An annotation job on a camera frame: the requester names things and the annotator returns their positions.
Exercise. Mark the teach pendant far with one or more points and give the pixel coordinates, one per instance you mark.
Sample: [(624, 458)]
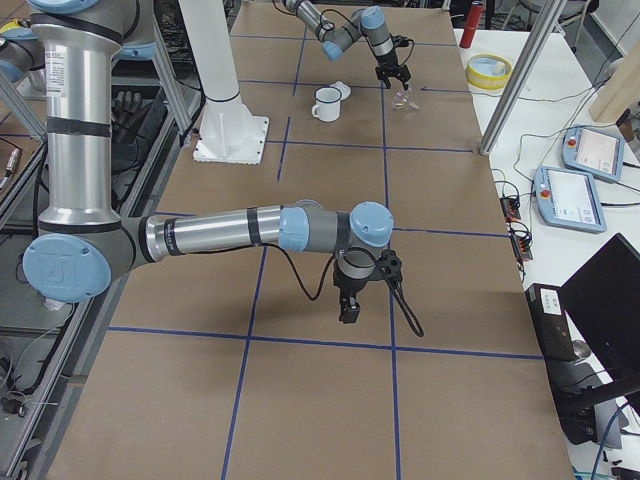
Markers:
[(593, 151)]

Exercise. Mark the black computer box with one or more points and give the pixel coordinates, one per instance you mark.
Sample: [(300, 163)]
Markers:
[(550, 322)]

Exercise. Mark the blue tape line left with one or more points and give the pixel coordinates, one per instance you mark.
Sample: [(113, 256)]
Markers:
[(243, 368)]

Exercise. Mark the white enamel mug blue rim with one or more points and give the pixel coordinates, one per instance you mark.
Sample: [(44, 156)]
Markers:
[(327, 104)]

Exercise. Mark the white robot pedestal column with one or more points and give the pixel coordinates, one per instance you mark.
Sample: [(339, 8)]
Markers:
[(228, 131)]

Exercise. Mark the aluminium frame post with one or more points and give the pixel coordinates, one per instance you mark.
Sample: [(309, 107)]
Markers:
[(537, 38)]

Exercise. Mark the teach pendant near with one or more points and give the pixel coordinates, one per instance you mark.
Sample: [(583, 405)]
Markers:
[(568, 199)]

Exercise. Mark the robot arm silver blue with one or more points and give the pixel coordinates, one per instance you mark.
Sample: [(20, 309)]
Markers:
[(83, 244), (368, 23)]

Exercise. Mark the white funnel upside down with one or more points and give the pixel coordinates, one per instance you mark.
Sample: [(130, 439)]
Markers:
[(343, 88)]

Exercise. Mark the orange black adapter far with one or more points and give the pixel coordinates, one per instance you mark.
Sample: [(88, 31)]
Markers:
[(510, 206)]

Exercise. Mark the orange black adapter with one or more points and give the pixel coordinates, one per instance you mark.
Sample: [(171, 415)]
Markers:
[(521, 245), (510, 206)]

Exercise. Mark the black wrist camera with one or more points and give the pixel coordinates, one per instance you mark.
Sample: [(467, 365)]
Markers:
[(390, 268)]

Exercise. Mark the teach pendant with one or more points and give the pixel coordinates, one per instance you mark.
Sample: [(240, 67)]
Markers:
[(568, 199), (593, 151)]

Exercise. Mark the yellow tape roll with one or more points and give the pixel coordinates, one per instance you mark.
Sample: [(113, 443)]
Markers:
[(488, 71)]

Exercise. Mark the black monitor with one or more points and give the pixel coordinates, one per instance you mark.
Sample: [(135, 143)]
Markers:
[(602, 300)]

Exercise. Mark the red cylinder bottle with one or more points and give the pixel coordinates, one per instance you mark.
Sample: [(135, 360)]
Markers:
[(471, 24)]

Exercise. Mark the brown cardboard table cover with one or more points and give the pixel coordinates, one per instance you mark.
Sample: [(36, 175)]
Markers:
[(159, 406)]

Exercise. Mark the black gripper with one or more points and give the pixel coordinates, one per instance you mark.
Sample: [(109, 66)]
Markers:
[(389, 63), (348, 288)]

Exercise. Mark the wooden beam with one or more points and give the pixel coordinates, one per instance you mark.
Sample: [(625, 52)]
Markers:
[(621, 90)]

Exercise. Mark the orange black adapter near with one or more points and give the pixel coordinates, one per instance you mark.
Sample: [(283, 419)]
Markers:
[(521, 245)]

